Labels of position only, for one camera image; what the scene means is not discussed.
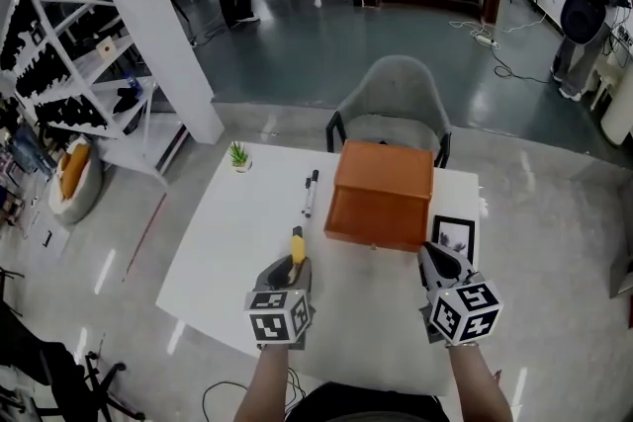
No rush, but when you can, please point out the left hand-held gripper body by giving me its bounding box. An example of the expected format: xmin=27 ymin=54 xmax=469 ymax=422
xmin=243 ymin=278 xmax=316 ymax=352

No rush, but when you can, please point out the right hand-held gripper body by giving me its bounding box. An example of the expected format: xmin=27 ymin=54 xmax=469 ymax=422
xmin=418 ymin=268 xmax=505 ymax=347

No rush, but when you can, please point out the orange box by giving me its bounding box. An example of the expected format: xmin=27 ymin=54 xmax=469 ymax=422
xmin=322 ymin=138 xmax=436 ymax=255

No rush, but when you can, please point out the person's right forearm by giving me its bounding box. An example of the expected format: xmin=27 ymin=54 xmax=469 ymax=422
xmin=446 ymin=343 xmax=516 ymax=422

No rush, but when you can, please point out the person's left forearm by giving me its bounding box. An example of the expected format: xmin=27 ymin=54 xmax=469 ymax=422
xmin=231 ymin=344 xmax=294 ymax=422

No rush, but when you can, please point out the black and white marker pen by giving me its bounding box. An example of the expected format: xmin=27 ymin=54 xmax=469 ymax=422
xmin=301 ymin=169 xmax=320 ymax=218

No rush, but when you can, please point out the small potted green plant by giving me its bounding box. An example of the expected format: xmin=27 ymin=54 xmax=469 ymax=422
xmin=227 ymin=139 xmax=254 ymax=175

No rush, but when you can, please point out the person's black clothing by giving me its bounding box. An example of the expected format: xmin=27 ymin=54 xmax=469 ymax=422
xmin=286 ymin=380 xmax=452 ymax=422

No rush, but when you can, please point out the grey upholstered chair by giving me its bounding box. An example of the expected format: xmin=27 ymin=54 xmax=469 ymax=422
xmin=324 ymin=54 xmax=453 ymax=170

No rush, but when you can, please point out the grey beanbag seat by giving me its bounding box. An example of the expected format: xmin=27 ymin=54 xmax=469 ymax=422
xmin=48 ymin=134 xmax=106 ymax=226

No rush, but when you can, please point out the white metal shelf rack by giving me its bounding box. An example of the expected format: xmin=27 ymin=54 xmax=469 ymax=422
xmin=0 ymin=0 xmax=172 ymax=185

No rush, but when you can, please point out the white power strip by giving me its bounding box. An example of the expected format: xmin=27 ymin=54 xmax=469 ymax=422
xmin=469 ymin=31 xmax=501 ymax=50

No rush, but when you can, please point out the orange cushion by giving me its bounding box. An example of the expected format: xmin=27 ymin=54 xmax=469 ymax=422
xmin=59 ymin=143 xmax=92 ymax=202

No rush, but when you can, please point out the white rounded counter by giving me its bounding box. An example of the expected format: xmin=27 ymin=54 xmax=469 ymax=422
xmin=599 ymin=24 xmax=633 ymax=147

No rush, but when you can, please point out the blue bottle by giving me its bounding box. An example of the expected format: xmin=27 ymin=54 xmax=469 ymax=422
xmin=123 ymin=70 xmax=145 ymax=98

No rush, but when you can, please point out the black office chair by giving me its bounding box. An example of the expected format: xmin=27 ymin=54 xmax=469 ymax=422
xmin=0 ymin=295 xmax=147 ymax=422

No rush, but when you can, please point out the white stool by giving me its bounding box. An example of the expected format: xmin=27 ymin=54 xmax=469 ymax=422
xmin=589 ymin=62 xmax=620 ymax=111

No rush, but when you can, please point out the group of black devices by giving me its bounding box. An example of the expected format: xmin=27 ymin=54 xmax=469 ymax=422
xmin=0 ymin=0 xmax=142 ymax=132

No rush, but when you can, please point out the black picture frame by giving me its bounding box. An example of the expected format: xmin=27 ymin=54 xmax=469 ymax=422
xmin=430 ymin=213 xmax=477 ymax=266

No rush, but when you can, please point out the thin black cable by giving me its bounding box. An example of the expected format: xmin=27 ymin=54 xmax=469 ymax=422
xmin=202 ymin=364 xmax=309 ymax=422

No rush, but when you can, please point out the black floor cable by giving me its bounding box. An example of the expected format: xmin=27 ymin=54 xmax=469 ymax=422
xmin=491 ymin=45 xmax=556 ymax=86

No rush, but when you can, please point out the white floor cable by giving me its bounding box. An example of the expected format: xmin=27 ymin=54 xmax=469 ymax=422
xmin=448 ymin=12 xmax=550 ymax=36

